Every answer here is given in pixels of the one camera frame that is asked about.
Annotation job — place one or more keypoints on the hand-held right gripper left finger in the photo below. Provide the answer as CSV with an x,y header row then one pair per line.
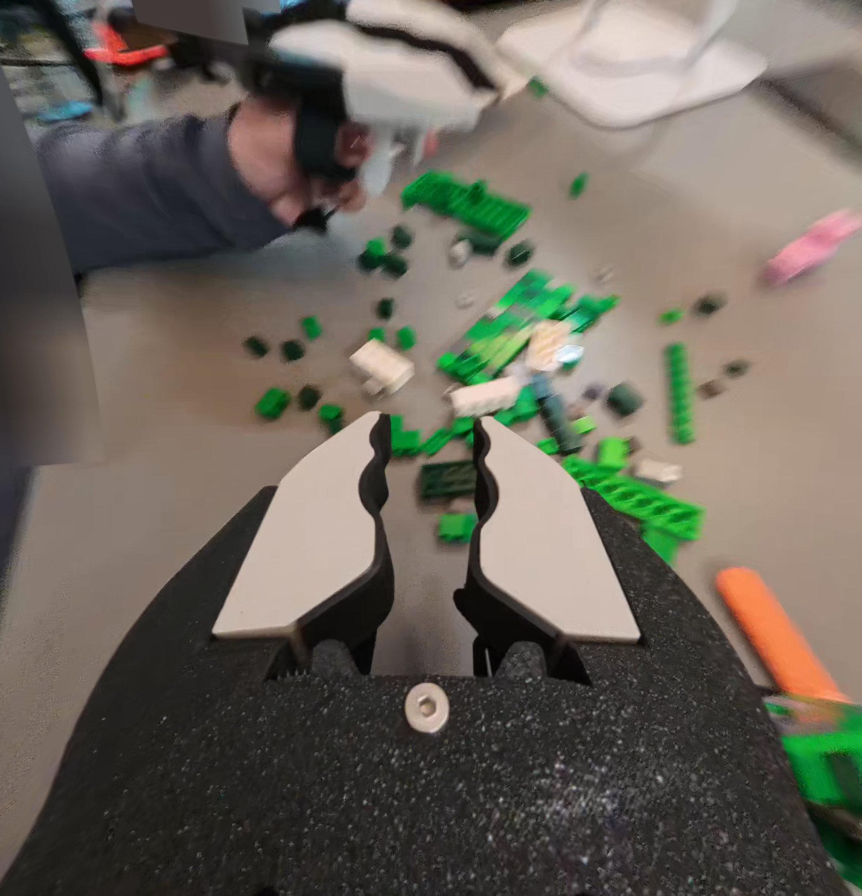
x,y
312,546

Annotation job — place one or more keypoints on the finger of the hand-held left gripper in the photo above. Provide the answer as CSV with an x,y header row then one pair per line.
x,y
431,24
417,91

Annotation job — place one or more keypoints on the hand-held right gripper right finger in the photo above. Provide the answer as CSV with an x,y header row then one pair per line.
x,y
550,553

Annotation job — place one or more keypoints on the person's left forearm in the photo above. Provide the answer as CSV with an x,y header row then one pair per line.
x,y
144,182

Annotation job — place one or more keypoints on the person's left hand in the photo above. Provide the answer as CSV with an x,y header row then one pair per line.
x,y
259,157

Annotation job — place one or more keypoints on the green holed plate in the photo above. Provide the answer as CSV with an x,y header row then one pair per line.
x,y
641,504

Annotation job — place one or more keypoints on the wide green plate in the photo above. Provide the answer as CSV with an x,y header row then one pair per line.
x,y
473,206

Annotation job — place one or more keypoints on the light grey brick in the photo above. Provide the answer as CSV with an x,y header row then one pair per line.
x,y
658,470

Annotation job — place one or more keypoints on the scattered small bricks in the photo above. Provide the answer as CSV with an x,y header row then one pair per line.
x,y
273,404

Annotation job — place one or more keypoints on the dark green slope brick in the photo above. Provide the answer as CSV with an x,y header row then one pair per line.
x,y
625,399

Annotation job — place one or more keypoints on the long green plate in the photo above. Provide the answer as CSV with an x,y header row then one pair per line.
x,y
679,392

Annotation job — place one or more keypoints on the white book stand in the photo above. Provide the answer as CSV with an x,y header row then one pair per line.
x,y
634,77

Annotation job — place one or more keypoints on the large green mosaic panel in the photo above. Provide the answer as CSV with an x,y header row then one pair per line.
x,y
515,329

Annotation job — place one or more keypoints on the orange brick separator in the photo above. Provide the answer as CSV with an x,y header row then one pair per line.
x,y
781,637

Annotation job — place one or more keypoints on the person's dark clothing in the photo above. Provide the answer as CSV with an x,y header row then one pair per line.
x,y
1,532

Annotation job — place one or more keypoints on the green brick cube model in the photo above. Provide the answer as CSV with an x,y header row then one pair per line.
x,y
837,770

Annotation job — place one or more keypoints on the pink pig model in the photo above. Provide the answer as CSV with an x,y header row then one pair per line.
x,y
816,245

